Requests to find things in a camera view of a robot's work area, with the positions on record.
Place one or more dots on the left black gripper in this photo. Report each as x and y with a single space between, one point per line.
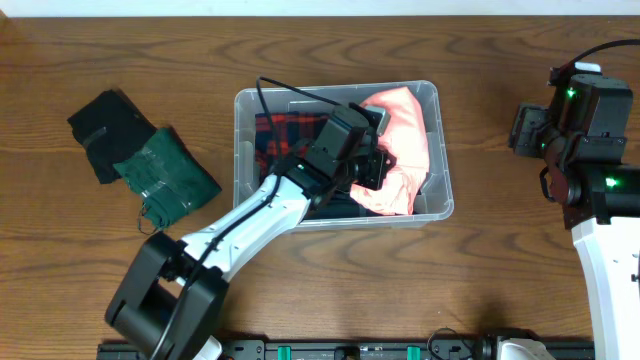
375 170

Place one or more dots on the pink garment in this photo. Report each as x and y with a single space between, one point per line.
404 138

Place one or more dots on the clear plastic storage container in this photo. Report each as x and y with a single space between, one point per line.
435 201

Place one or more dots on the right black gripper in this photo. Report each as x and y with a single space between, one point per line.
536 121

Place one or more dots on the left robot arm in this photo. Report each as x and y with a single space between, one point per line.
170 299

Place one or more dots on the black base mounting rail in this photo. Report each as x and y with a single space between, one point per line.
444 344

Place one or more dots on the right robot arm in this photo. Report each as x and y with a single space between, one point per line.
581 139

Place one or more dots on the red navy plaid garment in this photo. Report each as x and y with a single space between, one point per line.
289 128

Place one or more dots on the black garment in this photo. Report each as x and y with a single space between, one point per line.
111 129

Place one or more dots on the dark teal garment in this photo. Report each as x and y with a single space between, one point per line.
339 206

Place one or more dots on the dark green garment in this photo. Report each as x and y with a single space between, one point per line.
170 183

